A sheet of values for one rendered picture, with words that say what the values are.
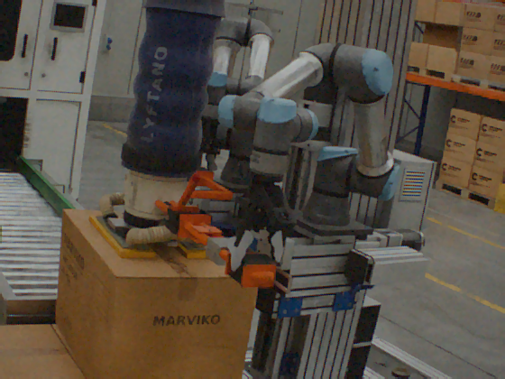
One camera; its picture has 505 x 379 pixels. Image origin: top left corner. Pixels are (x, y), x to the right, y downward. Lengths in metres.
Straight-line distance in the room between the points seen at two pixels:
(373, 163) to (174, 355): 0.78
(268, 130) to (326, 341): 1.35
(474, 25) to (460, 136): 1.65
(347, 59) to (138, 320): 0.85
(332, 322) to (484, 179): 7.51
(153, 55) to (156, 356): 0.79
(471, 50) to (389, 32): 7.81
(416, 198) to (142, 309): 1.23
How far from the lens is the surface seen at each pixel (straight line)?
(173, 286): 1.79
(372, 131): 1.97
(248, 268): 1.45
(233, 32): 2.70
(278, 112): 1.42
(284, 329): 2.56
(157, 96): 1.89
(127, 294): 1.75
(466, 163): 10.20
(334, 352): 2.69
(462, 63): 10.32
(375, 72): 1.81
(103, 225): 2.07
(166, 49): 1.89
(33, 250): 3.09
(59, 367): 2.11
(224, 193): 2.15
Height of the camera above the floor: 1.52
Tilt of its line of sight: 11 degrees down
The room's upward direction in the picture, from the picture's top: 9 degrees clockwise
